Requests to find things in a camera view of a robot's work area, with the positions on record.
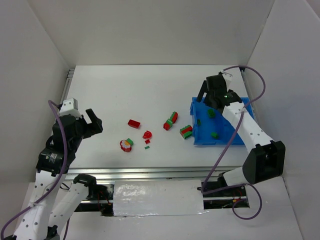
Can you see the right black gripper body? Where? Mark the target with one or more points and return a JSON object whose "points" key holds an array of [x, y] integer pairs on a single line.
{"points": [[208, 91]]}

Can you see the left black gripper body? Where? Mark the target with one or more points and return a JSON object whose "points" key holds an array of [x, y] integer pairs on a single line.
{"points": [[87, 127]]}

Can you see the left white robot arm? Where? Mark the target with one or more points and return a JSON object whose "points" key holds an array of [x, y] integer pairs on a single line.
{"points": [[43, 219]]}

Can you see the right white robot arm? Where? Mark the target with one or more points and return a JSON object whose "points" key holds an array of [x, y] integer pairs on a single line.
{"points": [[266, 157]]}

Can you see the blue plastic divided bin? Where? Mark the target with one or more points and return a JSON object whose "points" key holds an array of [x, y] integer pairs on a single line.
{"points": [[218, 124]]}

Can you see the red flower lego piece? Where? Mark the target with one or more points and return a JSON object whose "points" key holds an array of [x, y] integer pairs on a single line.
{"points": [[125, 146]]}

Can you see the green small lego brick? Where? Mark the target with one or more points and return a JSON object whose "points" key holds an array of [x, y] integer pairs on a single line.
{"points": [[131, 143]]}

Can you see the red rectangular lego brick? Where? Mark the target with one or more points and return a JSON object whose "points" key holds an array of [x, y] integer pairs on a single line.
{"points": [[134, 124]]}

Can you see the green red layered lego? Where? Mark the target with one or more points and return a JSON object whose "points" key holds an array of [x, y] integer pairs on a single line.
{"points": [[186, 132]]}

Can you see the red arch lego piece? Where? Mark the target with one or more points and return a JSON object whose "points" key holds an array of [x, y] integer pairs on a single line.
{"points": [[147, 135]]}

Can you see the silver tape cover plate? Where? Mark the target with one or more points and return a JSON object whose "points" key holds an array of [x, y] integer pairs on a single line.
{"points": [[157, 198]]}

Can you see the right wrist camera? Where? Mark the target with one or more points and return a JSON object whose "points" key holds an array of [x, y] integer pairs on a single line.
{"points": [[228, 78]]}

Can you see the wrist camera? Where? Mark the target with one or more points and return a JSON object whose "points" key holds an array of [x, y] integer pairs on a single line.
{"points": [[228, 78], [69, 107]]}

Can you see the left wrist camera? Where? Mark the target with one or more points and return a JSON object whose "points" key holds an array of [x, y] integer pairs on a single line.
{"points": [[69, 107]]}

